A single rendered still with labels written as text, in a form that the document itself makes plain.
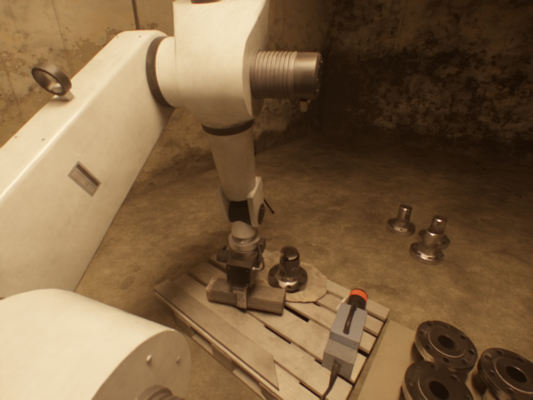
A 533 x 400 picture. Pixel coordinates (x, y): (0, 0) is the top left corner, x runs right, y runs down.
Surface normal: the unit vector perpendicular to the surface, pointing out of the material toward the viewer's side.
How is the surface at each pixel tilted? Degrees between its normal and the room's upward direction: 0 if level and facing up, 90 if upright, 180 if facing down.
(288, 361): 0
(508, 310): 0
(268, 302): 90
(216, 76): 90
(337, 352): 0
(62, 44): 90
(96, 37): 90
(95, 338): 17
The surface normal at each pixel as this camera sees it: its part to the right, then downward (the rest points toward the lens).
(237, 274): -0.22, 0.43
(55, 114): -0.12, -0.56
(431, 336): 0.01, -0.90
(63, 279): 0.96, 0.13
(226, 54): -0.21, 0.05
